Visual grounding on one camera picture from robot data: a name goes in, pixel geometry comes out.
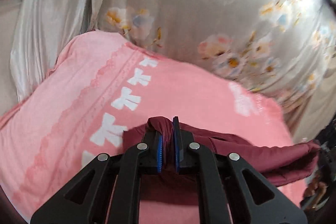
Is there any maroon puffer jacket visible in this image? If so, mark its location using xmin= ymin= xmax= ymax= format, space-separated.
xmin=122 ymin=117 xmax=320 ymax=206

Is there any right hand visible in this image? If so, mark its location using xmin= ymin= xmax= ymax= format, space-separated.
xmin=303 ymin=170 xmax=327 ymax=198

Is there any pink bow-print blanket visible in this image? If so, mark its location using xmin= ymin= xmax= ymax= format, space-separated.
xmin=1 ymin=31 xmax=292 ymax=221

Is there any grey floral bed sheet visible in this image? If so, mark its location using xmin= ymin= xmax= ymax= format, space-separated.
xmin=90 ymin=0 xmax=335 ymax=131

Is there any silver satin pillow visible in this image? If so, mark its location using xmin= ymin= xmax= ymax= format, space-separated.
xmin=10 ymin=0 xmax=89 ymax=101

